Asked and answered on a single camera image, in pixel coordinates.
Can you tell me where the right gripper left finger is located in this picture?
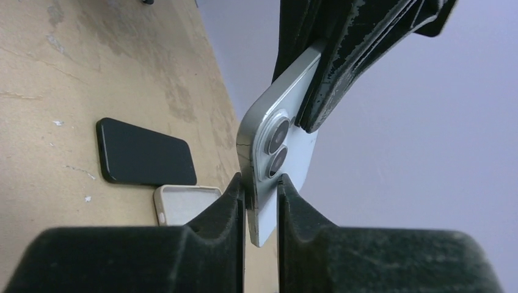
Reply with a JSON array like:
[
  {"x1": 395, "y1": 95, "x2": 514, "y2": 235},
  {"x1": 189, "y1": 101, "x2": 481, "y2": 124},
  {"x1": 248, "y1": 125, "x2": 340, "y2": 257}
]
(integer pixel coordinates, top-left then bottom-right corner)
[{"x1": 5, "y1": 173, "x2": 246, "y2": 292}]

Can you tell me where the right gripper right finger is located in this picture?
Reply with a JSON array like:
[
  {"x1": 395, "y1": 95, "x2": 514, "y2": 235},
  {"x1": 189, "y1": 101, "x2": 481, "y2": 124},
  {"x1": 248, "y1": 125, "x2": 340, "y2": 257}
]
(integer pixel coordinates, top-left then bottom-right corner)
[{"x1": 277, "y1": 174, "x2": 503, "y2": 292}]

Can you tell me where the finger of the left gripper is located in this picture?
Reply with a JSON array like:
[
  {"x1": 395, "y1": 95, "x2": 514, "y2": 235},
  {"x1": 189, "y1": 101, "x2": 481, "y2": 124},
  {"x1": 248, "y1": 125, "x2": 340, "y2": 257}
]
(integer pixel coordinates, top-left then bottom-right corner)
[
  {"x1": 297, "y1": 1, "x2": 456, "y2": 134},
  {"x1": 272, "y1": 1, "x2": 363, "y2": 82}
]

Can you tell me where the white phone case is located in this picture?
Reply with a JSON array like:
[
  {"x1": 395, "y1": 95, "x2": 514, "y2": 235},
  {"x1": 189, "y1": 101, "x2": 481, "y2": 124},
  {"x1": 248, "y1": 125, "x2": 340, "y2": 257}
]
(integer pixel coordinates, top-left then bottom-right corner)
[{"x1": 153, "y1": 185, "x2": 222, "y2": 226}]

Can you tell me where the black smartphone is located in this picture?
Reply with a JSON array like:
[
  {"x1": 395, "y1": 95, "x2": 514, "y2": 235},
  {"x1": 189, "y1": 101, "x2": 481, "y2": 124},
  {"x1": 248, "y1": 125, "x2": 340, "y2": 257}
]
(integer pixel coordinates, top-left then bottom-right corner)
[{"x1": 96, "y1": 117, "x2": 197, "y2": 187}]

